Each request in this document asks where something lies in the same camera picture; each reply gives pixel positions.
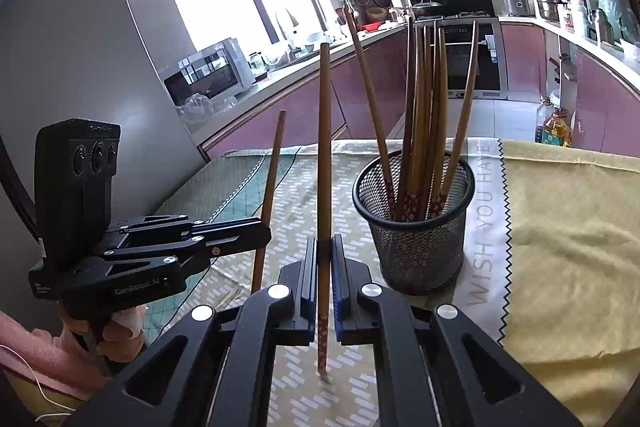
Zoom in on person's left hand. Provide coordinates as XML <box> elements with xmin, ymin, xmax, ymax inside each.
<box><xmin>59</xmin><ymin>302</ymin><xmax>147</xmax><ymax>364</ymax></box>

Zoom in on yellow cloth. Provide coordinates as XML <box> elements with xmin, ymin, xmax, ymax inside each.
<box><xmin>500</xmin><ymin>139</ymin><xmax>640</xmax><ymax>364</ymax></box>

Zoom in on black mesh utensil holder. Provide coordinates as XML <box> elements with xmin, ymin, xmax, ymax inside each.
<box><xmin>352</xmin><ymin>150</ymin><xmax>476</xmax><ymax>295</ymax></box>

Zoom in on silver rice cooker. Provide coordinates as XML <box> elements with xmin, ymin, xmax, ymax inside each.
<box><xmin>498</xmin><ymin>0</ymin><xmax>533</xmax><ymax>16</ymax></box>

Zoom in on grey refrigerator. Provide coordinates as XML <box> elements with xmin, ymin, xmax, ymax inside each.
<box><xmin>0</xmin><ymin>0</ymin><xmax>211</xmax><ymax>258</ymax></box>

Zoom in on bunch of chopsticks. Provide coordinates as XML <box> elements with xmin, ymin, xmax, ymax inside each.
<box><xmin>342</xmin><ymin>5</ymin><xmax>479</xmax><ymax>224</ymax></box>

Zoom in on sink faucet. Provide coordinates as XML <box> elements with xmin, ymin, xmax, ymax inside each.
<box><xmin>276</xmin><ymin>8</ymin><xmax>299</xmax><ymax>45</ymax></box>

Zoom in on pink lower cabinets with sink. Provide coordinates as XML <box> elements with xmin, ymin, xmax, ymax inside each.
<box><xmin>197</xmin><ymin>27</ymin><xmax>408</xmax><ymax>160</ymax></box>

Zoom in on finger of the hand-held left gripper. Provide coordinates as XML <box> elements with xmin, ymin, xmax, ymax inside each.
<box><xmin>100</xmin><ymin>218</ymin><xmax>273</xmax><ymax>288</ymax></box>
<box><xmin>106</xmin><ymin>213</ymin><xmax>252</xmax><ymax>236</ymax></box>

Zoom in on person's left forearm pink sleeve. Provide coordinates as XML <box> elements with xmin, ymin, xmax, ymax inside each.
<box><xmin>0</xmin><ymin>309</ymin><xmax>111</xmax><ymax>398</ymax></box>

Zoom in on patterned-end wooden chopstick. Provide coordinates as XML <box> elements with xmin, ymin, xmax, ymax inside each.
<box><xmin>316</xmin><ymin>42</ymin><xmax>333</xmax><ymax>383</ymax></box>
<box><xmin>250</xmin><ymin>109</ymin><xmax>287</xmax><ymax>295</ymax></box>

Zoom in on white microwave oven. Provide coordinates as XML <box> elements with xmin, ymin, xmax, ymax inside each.
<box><xmin>163</xmin><ymin>38</ymin><xmax>256</xmax><ymax>108</ymax></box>

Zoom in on dark wok with lid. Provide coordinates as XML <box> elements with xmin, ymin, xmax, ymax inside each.
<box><xmin>411</xmin><ymin>0</ymin><xmax>443</xmax><ymax>18</ymax></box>

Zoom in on green plastic bag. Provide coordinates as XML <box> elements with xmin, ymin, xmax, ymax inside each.
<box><xmin>597</xmin><ymin>0</ymin><xmax>638</xmax><ymax>42</ymax></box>

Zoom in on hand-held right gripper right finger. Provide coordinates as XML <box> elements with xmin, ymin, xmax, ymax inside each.
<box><xmin>330</xmin><ymin>233</ymin><xmax>583</xmax><ymax>427</ymax></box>

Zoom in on stainless steel pot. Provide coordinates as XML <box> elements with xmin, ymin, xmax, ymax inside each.
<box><xmin>534</xmin><ymin>0</ymin><xmax>561</xmax><ymax>22</ymax></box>

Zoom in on clear plastic bag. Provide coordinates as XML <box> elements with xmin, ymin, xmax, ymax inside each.
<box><xmin>175</xmin><ymin>93</ymin><xmax>236</xmax><ymax>128</ymax></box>

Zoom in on black built-in oven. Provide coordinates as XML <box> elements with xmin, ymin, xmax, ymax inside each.
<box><xmin>415</xmin><ymin>18</ymin><xmax>502</xmax><ymax>94</ymax></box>

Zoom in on pink lower cabinets curved counter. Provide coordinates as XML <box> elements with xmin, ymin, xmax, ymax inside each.
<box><xmin>500</xmin><ymin>21</ymin><xmax>640</xmax><ymax>158</ymax></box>

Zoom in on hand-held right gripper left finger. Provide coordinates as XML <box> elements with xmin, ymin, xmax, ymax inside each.
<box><xmin>62</xmin><ymin>233</ymin><xmax>321</xmax><ymax>427</ymax></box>

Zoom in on dark liquid plastic bottle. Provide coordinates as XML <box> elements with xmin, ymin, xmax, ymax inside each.
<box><xmin>535</xmin><ymin>96</ymin><xmax>556</xmax><ymax>142</ymax></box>

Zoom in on patterned grey-green tablecloth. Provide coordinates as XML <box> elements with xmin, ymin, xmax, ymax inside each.
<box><xmin>150</xmin><ymin>138</ymin><xmax>518</xmax><ymax>427</ymax></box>

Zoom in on stainless steel thermos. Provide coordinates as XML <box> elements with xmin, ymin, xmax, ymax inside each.
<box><xmin>587</xmin><ymin>8</ymin><xmax>608</xmax><ymax>42</ymax></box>

